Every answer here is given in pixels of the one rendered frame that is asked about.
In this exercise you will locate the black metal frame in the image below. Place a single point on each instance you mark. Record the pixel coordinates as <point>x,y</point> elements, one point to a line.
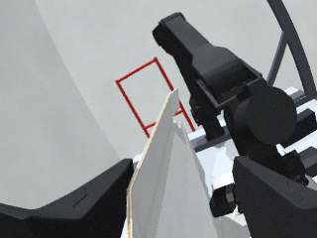
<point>290,37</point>

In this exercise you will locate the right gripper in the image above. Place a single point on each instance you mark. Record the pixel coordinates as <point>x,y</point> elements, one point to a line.
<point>224,199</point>

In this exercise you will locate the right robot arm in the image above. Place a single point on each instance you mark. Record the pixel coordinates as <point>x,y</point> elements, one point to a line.
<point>261,114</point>

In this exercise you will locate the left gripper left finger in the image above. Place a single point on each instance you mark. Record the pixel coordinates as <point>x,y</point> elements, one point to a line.
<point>97,209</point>

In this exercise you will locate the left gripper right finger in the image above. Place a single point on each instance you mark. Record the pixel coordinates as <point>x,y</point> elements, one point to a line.
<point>274,206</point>

